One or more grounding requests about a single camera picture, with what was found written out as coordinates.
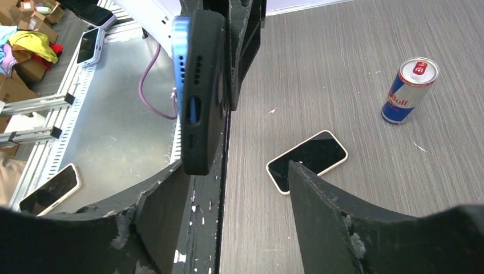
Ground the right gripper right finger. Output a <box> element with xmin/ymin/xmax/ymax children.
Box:
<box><xmin>288</xmin><ymin>162</ymin><xmax>483</xmax><ymax>273</ymax></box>

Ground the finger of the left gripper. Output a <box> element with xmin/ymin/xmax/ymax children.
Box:
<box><xmin>203</xmin><ymin>0</ymin><xmax>267</xmax><ymax>111</ymax></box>

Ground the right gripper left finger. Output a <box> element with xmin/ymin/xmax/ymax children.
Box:
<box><xmin>1</xmin><ymin>161</ymin><xmax>191</xmax><ymax>273</ymax></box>

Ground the black phone case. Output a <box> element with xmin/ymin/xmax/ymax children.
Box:
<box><xmin>181</xmin><ymin>10</ymin><xmax>227</xmax><ymax>175</ymax></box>

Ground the blue phone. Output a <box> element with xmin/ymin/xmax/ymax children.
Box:
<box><xmin>171</xmin><ymin>15</ymin><xmax>192</xmax><ymax>118</ymax></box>

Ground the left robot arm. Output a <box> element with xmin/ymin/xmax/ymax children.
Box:
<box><xmin>115</xmin><ymin>0</ymin><xmax>267</xmax><ymax>111</ymax></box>

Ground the phone in cream case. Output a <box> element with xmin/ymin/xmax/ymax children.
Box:
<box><xmin>266</xmin><ymin>130</ymin><xmax>348</xmax><ymax>195</ymax></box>

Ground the phone on metal sheet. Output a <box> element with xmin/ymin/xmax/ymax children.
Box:
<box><xmin>19</xmin><ymin>163</ymin><xmax>81</xmax><ymax>216</ymax></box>

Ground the phone in lilac case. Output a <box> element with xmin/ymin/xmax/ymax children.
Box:
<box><xmin>78</xmin><ymin>5</ymin><xmax>117</xmax><ymax>30</ymax></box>

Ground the phone in white case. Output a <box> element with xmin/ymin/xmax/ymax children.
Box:
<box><xmin>76</xmin><ymin>27</ymin><xmax>106</xmax><ymax>67</ymax></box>

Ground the Red Bull can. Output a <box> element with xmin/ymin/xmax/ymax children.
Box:
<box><xmin>381</xmin><ymin>57</ymin><xmax>439</xmax><ymax>124</ymax></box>

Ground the pile of clothes and boxes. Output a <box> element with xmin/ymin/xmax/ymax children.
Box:
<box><xmin>1</xmin><ymin>1</ymin><xmax>64</xmax><ymax>103</ymax></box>

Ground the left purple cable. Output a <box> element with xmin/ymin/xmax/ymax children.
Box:
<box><xmin>138</xmin><ymin>43</ymin><xmax>179</xmax><ymax>121</ymax></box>

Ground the aluminium frame rail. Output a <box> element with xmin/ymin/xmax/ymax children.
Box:
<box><xmin>0</xmin><ymin>0</ymin><xmax>133</xmax><ymax>209</ymax></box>

